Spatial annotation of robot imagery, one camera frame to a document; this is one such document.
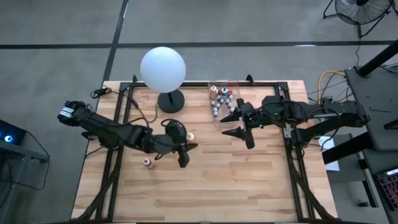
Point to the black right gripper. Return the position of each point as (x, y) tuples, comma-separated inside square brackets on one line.
[(250, 118)]

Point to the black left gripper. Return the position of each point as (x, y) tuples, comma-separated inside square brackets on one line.
[(174, 138)]

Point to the yellow food coloring bottle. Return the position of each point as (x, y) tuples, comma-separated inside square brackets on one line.
[(190, 137)]

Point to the green food coloring bottle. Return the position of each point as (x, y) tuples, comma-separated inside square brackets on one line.
[(224, 91)]

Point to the orange food coloring bottle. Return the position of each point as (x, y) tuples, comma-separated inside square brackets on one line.
[(213, 91)]

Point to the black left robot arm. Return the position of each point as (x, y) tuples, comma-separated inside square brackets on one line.
[(105, 130)]

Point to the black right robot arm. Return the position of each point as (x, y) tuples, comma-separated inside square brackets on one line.
[(326, 115)]

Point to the magenta food coloring bottle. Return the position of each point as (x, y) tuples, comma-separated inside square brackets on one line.
[(148, 162)]

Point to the clear plastic bin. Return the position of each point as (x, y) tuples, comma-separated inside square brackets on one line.
[(217, 123)]

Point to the white globe table lamp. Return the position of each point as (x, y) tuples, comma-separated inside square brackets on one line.
[(163, 69)]

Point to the white paper sheet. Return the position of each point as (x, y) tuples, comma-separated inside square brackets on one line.
[(328, 146)]

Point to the dark side desk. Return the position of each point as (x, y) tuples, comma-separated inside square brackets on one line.
[(373, 102)]

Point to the grey equipment stand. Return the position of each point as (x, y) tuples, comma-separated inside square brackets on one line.
[(37, 157)]

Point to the black pole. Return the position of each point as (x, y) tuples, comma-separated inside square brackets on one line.
[(379, 59)]

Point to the keyboard with colored keys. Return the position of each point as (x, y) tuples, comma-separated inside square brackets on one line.
[(390, 186)]

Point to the black floor fan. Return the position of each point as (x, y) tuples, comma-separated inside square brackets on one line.
[(362, 11)]

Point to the black box with blue light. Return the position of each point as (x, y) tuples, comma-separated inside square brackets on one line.
[(8, 137)]

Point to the silver metal bracket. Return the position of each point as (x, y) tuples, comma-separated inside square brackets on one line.
[(287, 133)]

